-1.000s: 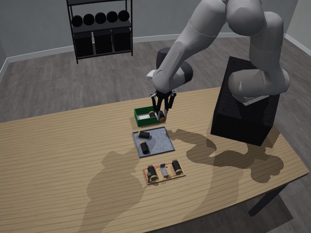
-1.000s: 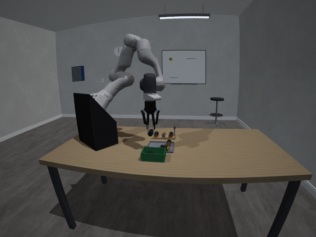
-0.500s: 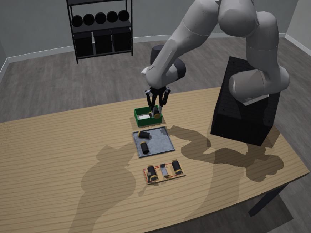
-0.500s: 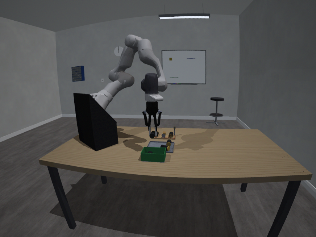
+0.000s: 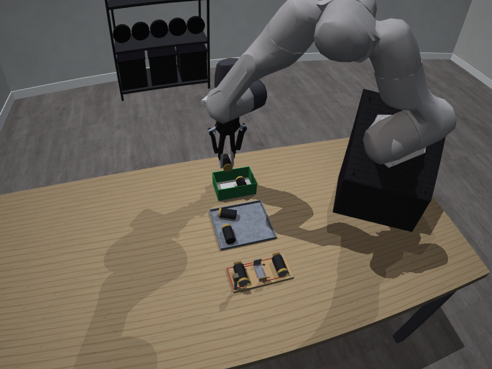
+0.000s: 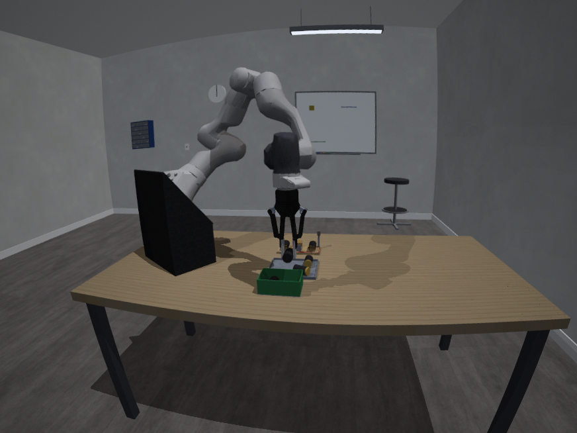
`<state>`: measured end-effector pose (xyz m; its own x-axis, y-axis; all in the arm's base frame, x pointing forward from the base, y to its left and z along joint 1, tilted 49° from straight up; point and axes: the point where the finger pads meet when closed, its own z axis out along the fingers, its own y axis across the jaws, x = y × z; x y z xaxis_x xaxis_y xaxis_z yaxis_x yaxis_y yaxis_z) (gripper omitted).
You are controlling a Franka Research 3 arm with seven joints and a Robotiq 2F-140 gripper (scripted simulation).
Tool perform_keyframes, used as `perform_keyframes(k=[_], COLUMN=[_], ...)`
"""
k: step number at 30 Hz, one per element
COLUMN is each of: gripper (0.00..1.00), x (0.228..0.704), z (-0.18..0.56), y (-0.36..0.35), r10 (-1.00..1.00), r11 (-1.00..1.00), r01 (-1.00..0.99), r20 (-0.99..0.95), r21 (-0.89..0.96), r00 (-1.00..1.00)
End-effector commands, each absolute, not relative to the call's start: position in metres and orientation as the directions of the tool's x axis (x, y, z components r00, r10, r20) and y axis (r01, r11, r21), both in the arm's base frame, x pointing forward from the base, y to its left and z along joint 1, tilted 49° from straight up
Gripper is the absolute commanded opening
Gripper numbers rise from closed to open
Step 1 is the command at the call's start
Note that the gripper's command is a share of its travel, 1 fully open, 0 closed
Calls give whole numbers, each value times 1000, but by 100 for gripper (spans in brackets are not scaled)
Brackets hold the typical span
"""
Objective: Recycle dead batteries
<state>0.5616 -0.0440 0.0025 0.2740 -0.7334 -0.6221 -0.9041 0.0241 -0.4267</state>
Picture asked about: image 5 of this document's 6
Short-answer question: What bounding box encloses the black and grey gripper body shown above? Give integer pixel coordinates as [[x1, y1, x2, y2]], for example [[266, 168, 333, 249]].
[[215, 117, 240, 135]]

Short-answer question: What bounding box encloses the black battery with gold end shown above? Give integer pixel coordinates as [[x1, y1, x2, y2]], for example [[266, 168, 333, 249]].
[[223, 153, 233, 172], [218, 208, 237, 219], [222, 224, 236, 244], [233, 263, 249, 285], [272, 254, 288, 275], [236, 176, 247, 186]]

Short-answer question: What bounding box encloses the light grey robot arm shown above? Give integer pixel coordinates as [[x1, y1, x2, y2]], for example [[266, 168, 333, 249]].
[[201, 0, 456, 168]]

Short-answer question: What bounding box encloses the green open box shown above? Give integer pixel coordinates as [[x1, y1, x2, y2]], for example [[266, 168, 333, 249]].
[[212, 166, 257, 201]]

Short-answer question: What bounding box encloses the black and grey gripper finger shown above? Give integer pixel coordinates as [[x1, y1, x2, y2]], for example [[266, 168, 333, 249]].
[[208, 126, 227, 168], [230, 124, 247, 166]]

